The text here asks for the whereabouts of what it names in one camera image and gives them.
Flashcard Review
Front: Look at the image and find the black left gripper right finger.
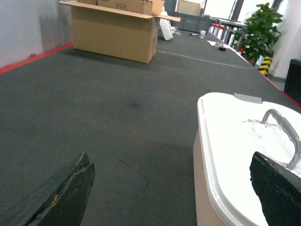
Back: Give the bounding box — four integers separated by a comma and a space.
249, 152, 301, 226

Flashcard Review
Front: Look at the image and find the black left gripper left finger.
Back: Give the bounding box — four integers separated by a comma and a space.
0, 152, 95, 226

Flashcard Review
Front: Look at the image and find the large cardboard box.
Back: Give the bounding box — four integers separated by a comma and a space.
59, 0, 181, 63

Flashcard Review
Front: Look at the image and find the green potted plant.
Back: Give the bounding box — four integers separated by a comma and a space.
234, 2, 283, 65

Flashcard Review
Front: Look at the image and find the white paper cup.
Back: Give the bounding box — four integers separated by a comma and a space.
200, 30, 206, 39

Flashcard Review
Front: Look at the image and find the grey storage crate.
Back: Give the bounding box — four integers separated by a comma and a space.
173, 12, 213, 33

